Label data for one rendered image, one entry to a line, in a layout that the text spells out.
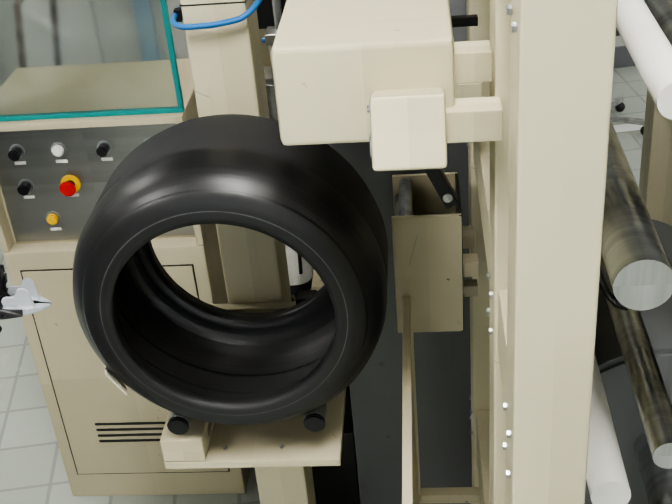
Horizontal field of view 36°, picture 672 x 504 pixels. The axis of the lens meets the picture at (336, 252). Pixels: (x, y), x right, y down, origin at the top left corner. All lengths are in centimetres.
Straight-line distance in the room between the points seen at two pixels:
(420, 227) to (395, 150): 83
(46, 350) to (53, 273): 27
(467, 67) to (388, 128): 21
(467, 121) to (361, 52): 17
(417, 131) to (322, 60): 17
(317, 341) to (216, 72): 61
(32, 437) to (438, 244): 191
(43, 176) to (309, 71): 147
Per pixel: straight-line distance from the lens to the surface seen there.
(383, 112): 135
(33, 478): 353
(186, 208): 181
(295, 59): 143
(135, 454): 323
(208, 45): 211
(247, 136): 190
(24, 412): 381
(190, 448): 219
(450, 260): 222
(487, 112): 144
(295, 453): 219
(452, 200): 215
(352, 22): 150
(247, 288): 237
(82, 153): 273
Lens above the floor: 227
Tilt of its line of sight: 31 degrees down
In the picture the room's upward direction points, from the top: 5 degrees counter-clockwise
